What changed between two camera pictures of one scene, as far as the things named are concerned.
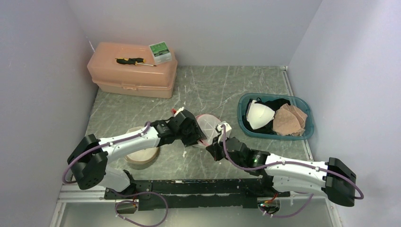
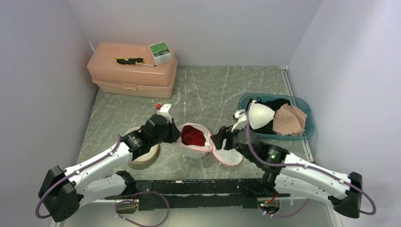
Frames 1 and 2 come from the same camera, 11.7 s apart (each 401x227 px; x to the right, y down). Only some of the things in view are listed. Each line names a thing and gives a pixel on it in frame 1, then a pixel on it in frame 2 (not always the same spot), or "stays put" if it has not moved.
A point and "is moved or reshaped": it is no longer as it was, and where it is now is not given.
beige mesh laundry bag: (141, 156) stays put
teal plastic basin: (295, 101) stays put
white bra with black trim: (258, 115) stays put
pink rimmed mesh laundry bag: (208, 123) is moved or reshaped
